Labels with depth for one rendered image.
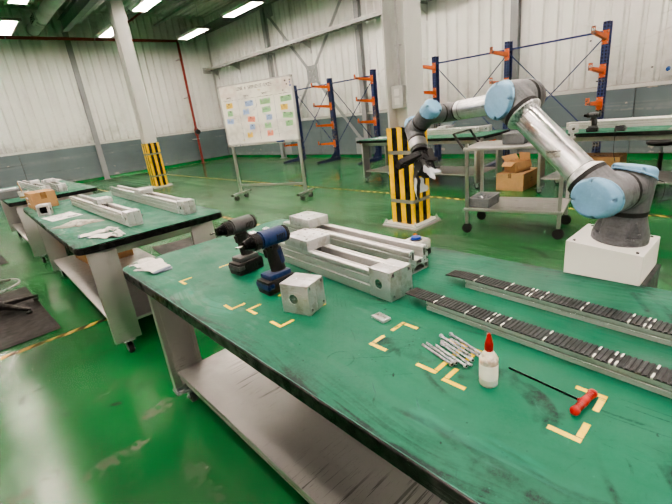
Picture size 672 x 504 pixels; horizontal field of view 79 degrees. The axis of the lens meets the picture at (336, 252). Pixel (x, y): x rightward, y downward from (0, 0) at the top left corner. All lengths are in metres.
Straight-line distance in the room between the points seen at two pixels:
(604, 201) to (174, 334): 1.82
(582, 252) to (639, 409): 0.62
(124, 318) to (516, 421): 2.49
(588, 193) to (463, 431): 0.76
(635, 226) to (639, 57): 7.38
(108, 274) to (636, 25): 8.20
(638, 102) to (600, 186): 7.44
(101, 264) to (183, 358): 0.90
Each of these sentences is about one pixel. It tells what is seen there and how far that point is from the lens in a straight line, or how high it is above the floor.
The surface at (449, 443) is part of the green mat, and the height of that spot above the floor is 0.78.
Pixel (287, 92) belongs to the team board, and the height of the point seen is 1.70.
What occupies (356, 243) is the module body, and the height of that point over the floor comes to 0.84.
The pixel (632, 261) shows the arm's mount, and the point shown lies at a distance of 1.43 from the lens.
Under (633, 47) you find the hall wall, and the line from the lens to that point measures 8.76.
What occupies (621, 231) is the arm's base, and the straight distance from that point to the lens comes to 1.46.
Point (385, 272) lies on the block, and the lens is 1.23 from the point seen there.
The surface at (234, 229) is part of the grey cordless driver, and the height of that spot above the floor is 0.96.
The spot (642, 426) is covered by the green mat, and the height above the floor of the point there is 0.78.
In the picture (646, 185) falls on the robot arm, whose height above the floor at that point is 1.06.
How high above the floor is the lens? 1.35
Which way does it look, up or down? 19 degrees down
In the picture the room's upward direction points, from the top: 7 degrees counter-clockwise
